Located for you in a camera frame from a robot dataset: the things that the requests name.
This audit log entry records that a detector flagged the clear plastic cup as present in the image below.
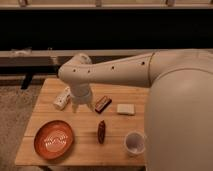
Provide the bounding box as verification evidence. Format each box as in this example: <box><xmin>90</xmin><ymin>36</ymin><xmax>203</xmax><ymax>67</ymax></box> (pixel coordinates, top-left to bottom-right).
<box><xmin>123</xmin><ymin>131</ymin><xmax>145</xmax><ymax>157</ymax></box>

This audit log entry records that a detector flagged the white sponge block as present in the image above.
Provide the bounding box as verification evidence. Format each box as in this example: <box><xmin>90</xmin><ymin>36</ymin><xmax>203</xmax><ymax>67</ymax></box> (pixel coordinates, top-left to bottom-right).
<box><xmin>117</xmin><ymin>104</ymin><xmax>135</xmax><ymax>115</ymax></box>

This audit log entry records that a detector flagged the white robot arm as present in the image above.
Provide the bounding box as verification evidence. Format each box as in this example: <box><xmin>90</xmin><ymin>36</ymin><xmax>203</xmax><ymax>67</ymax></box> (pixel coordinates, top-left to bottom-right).
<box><xmin>58</xmin><ymin>49</ymin><xmax>213</xmax><ymax>171</ymax></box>

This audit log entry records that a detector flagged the wooden table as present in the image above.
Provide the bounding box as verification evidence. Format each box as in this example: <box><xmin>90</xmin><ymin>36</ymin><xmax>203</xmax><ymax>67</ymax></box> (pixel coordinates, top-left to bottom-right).
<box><xmin>15</xmin><ymin>78</ymin><xmax>148</xmax><ymax>166</ymax></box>

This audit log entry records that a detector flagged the long grey bench rail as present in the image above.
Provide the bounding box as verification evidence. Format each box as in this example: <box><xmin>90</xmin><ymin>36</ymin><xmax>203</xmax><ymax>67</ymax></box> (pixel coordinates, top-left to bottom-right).
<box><xmin>0</xmin><ymin>49</ymin><xmax>154</xmax><ymax>67</ymax></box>

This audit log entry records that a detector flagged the orange round bowl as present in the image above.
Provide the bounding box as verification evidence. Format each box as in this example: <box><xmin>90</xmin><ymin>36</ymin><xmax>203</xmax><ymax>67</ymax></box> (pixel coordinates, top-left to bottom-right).
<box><xmin>34</xmin><ymin>120</ymin><xmax>74</xmax><ymax>160</ymax></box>

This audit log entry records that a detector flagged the white lying bottle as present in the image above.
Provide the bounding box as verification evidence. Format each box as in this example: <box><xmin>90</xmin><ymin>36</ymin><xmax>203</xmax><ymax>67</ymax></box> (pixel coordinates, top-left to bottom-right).
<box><xmin>53</xmin><ymin>87</ymin><xmax>70</xmax><ymax>110</ymax></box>

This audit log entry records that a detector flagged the dark brown snack bar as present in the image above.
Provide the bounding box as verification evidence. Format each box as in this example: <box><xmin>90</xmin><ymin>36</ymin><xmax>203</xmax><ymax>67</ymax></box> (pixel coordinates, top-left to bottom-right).
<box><xmin>95</xmin><ymin>96</ymin><xmax>112</xmax><ymax>114</ymax></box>

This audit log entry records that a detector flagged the dark red sausage stick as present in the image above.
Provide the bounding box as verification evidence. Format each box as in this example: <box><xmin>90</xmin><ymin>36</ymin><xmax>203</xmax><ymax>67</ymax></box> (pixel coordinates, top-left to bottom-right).
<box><xmin>98</xmin><ymin>120</ymin><xmax>106</xmax><ymax>144</ymax></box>

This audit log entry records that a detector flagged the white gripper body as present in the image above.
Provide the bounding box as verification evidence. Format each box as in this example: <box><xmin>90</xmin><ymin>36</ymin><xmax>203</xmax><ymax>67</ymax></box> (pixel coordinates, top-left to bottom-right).
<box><xmin>70</xmin><ymin>84</ymin><xmax>93</xmax><ymax>104</ymax></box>

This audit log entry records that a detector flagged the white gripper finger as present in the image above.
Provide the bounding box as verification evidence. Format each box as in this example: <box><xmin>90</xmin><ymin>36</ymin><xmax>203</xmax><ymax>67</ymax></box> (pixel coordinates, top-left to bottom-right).
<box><xmin>72</xmin><ymin>103</ymin><xmax>79</xmax><ymax>113</ymax></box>
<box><xmin>87</xmin><ymin>102</ymin><xmax>95</xmax><ymax>112</ymax></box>

